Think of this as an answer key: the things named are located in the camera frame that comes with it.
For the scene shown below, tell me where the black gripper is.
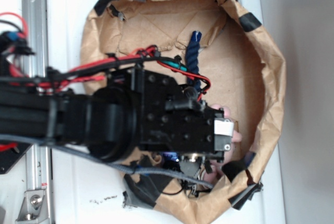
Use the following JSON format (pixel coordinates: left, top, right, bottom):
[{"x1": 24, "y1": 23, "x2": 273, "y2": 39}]
[{"x1": 130, "y1": 69, "x2": 234, "y2": 162}]

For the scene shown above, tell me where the dark blue rope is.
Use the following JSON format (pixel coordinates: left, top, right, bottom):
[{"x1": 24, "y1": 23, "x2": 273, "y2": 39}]
[{"x1": 185, "y1": 30, "x2": 207, "y2": 99}]

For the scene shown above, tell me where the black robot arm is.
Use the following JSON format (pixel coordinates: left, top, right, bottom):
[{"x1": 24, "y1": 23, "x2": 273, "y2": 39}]
[{"x1": 1, "y1": 68, "x2": 234, "y2": 162}]

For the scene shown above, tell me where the pink plush toy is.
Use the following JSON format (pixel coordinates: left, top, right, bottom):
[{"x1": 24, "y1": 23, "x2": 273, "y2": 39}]
[{"x1": 203, "y1": 103, "x2": 243, "y2": 178}]

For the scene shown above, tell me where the brown paper bag bin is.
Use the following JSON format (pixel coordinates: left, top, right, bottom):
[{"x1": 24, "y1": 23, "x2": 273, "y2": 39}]
[{"x1": 80, "y1": 0, "x2": 286, "y2": 223}]

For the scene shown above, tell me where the grey braided cable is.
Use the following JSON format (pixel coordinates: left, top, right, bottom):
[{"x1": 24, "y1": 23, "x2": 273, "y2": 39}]
[{"x1": 0, "y1": 134, "x2": 214, "y2": 190}]

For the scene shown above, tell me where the metal corner bracket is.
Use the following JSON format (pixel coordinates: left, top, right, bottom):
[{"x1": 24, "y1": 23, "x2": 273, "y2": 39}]
[{"x1": 15, "y1": 189, "x2": 50, "y2": 223}]

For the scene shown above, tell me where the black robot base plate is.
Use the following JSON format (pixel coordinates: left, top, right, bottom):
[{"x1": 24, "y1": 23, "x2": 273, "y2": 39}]
[{"x1": 0, "y1": 142, "x2": 31, "y2": 175}]

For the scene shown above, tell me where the red and black wire bundle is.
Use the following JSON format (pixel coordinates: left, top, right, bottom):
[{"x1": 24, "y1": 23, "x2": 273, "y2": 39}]
[{"x1": 0, "y1": 11, "x2": 211, "y2": 97}]

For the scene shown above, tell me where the aluminium extrusion rail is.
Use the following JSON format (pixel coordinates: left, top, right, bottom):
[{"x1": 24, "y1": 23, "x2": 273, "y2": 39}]
[{"x1": 22, "y1": 0, "x2": 55, "y2": 223}]

